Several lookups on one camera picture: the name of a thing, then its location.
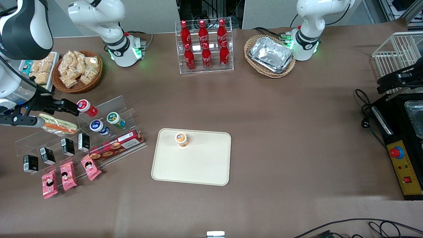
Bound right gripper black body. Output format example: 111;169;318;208
20;87;57;116

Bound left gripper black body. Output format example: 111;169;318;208
392;63;423;86

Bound triangle sandwich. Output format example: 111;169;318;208
38;113;79;135

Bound white rectangular snack tray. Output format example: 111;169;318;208
19;52;60;92

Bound silver foil tray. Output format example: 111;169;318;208
250;36;294;69
249;53;294;74

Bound cream plastic serving tray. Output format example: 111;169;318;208
151;128;232;186

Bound red lid drink bottle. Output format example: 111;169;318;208
76;99;98;117

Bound flat pack tan crackers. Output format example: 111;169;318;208
33;55;55;72
31;72;50;85

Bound clear bag tan snacks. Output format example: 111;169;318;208
73;51;86;76
60;74;78;89
80;68;95;86
59;51;75;75
84;56;100;72

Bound blue lid drink bottle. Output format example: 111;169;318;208
90;120;110;136

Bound small black carton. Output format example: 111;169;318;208
40;147;56;165
78;133;90;152
61;138;75;156
23;155;39;174

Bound clear acrylic tiered stand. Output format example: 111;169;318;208
15;95;148;176

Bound round brown wicker basket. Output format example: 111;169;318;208
52;50;103;94

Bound steel food container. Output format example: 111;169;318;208
405;101;423;139

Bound green lid drink bottle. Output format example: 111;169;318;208
106;112;126;129

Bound black appliance yellow panel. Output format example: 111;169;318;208
370;94;423;201

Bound red cookie box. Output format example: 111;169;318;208
89;129;145;161

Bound pink snack pack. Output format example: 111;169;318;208
59;161;77;191
81;154;102;181
41;169;58;199

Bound orange lid drink cup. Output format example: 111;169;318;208
175;132;189;148

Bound red cola bottle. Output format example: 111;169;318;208
219;41;230;68
217;19;228;47
198;20;209;48
180;20;192;50
202;43;212;69
184;44;196;71

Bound oval tan wicker basket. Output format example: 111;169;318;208
244;34;296;78

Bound clear acrylic bottle rack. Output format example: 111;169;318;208
175;18;234;74

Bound white wire rack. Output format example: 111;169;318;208
372;31;423;96

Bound black power cable with plug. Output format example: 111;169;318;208
355;89;388;149

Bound aluminium frame shelf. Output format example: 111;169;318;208
380;0;423;32

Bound grey cable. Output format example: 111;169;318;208
141;31;154;49

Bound dark equipment with cables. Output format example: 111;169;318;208
177;0;245;31

